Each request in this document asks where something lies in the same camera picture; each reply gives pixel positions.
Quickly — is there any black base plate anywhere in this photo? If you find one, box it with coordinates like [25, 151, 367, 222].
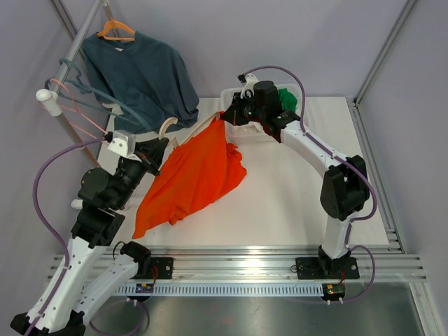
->
[143, 257, 174, 280]
[295, 257, 360, 280]

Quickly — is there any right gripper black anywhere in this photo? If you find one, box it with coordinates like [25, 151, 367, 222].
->
[223, 92, 266, 127]

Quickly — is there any beige hanger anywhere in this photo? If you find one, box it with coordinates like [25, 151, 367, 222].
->
[157, 113, 219, 148]

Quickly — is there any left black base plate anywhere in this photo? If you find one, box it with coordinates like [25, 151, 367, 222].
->
[143, 257, 174, 280]

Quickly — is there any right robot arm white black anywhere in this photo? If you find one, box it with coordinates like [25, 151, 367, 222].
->
[220, 79, 374, 279]

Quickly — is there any white metal clothes rack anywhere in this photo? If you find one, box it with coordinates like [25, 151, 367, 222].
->
[35, 0, 134, 211]

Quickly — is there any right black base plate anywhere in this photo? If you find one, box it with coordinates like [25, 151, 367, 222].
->
[295, 257, 360, 280]

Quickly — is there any blue hanger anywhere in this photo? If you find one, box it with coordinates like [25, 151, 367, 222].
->
[59, 57, 153, 132]

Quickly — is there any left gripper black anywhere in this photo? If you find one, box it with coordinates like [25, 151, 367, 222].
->
[112, 136, 169, 209]

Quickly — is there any pink wire hanger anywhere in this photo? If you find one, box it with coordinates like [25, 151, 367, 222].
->
[49, 78, 107, 138]

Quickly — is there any blue grey t shirt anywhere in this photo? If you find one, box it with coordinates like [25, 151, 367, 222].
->
[82, 32, 200, 134]

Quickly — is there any green t shirt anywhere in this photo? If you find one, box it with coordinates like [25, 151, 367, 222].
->
[278, 88, 298, 112]

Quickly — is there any white slotted cable duct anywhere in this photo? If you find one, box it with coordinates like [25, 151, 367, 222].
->
[114, 282, 323, 298]

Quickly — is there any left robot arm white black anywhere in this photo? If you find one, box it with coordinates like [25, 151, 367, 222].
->
[10, 138, 173, 335]

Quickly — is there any aluminium mounting rail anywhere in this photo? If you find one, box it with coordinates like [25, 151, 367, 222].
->
[150, 244, 427, 283]

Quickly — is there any orange t shirt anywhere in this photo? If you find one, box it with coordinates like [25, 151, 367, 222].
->
[132, 118, 247, 239]

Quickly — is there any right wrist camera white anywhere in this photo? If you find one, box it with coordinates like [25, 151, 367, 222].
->
[238, 73, 259, 99]

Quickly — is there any white plastic basket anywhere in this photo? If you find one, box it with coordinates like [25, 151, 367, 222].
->
[220, 83, 302, 145]

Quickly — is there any orange hanger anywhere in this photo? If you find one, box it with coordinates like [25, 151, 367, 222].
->
[97, 20, 136, 41]

